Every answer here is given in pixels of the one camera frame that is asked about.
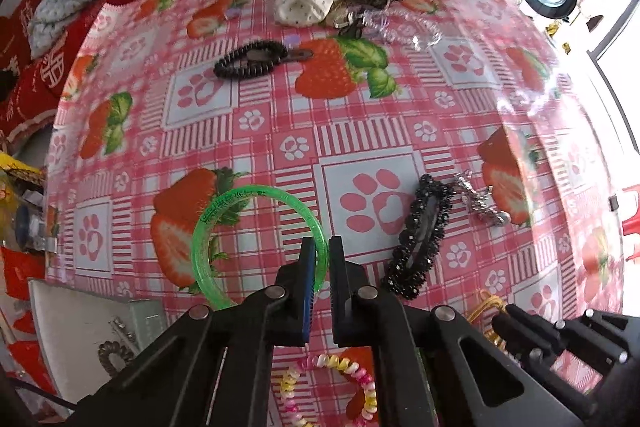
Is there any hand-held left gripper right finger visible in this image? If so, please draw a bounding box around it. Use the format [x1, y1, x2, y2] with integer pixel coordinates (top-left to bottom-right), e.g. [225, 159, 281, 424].
[327, 235, 586, 427]

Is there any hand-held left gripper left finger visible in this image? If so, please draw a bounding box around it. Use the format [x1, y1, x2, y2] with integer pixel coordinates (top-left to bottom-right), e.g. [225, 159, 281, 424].
[65, 237, 321, 427]

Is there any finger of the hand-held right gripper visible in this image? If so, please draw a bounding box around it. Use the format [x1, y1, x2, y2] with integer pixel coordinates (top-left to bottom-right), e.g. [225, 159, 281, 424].
[491, 313, 601, 419]
[505, 303, 633, 364]

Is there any yellow hair tie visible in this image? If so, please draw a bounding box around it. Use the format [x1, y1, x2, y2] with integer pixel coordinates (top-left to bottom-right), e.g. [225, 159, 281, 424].
[467, 289, 511, 353]

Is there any pastel spiral hair tie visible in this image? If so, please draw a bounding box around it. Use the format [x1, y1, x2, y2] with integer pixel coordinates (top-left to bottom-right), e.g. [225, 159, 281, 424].
[280, 353, 378, 427]

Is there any green translucent bangle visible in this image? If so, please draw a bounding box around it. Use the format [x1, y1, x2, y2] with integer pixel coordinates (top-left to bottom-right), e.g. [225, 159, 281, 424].
[191, 185, 331, 312]

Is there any black beaded hair clip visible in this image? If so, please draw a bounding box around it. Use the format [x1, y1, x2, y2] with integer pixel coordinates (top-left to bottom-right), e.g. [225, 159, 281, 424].
[381, 174, 455, 301]

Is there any grey cardboard box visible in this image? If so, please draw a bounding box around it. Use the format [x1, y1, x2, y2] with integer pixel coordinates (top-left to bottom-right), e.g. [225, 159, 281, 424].
[27, 278, 168, 408]

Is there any red stool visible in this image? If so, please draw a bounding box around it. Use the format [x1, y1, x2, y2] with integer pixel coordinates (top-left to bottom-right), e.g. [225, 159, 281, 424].
[610, 184, 640, 258]

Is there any metal hair clip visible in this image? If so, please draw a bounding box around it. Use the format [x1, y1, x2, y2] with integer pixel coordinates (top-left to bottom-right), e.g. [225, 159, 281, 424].
[112, 317, 139, 349]

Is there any dark brown beaded hair clip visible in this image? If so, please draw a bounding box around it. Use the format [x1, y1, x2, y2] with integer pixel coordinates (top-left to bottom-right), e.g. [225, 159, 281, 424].
[213, 40, 314, 82]

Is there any small dark hair clip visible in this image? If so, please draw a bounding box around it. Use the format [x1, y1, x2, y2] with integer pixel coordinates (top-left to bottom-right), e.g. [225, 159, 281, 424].
[329, 4, 368, 38]

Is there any blue lid jar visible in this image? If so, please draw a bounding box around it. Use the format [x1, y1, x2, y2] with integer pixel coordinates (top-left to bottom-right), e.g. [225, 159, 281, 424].
[15, 192, 61, 254]

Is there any brown spiral hair tie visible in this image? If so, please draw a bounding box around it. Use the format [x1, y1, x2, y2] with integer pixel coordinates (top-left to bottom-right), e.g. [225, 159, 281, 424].
[97, 341, 137, 377]

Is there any clear spiral hair tie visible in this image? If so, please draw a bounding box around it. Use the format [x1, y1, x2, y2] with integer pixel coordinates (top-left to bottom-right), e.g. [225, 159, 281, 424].
[362, 7, 443, 52]

